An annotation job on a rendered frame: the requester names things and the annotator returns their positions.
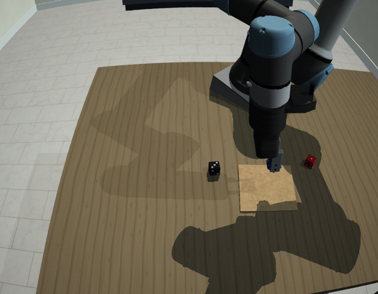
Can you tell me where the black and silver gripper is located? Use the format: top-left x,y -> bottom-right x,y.
246,79 -> 316,172

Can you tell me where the black die with white pips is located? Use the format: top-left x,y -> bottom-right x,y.
208,161 -> 221,175

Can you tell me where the blue die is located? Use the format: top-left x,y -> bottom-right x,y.
266,158 -> 272,170

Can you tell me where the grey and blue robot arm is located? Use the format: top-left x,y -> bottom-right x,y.
213,0 -> 358,95

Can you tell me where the tan flat mat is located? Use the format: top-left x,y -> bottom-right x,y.
238,164 -> 298,212

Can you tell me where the red die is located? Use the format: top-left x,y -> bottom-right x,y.
304,154 -> 316,169

